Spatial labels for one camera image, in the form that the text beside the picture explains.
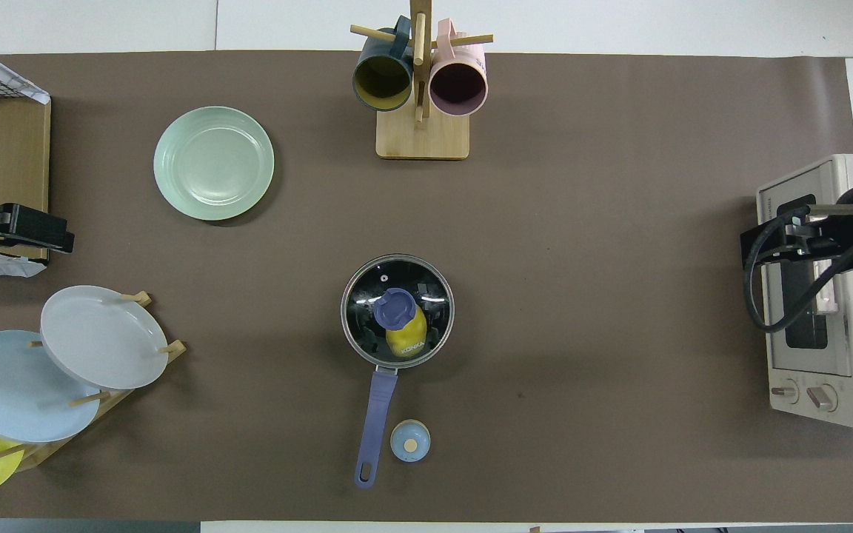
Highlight wooden plate rack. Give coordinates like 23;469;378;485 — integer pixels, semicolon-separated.
0;291;187;473

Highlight light green plate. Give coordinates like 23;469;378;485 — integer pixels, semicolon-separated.
153;106;276;222

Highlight light blue plate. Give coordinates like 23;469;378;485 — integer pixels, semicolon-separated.
0;330;101;445

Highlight pink mug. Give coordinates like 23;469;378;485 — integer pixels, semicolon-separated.
429;19;489;117

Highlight wooden mug rack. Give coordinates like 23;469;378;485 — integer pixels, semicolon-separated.
350;0;494;161

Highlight dark teal mug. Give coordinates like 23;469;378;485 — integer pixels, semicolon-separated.
352;16;414;113

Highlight glass lid with blue knob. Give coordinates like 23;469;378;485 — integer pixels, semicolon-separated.
341;254;455;369

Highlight brown table mat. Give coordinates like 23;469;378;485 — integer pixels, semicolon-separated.
0;50;853;523

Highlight dark pot with purple handle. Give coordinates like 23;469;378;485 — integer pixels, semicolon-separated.
341;254;455;489

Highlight grey plate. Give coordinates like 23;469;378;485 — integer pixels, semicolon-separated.
40;285;170;391

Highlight cream toaster oven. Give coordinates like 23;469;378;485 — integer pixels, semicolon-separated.
756;153;853;430

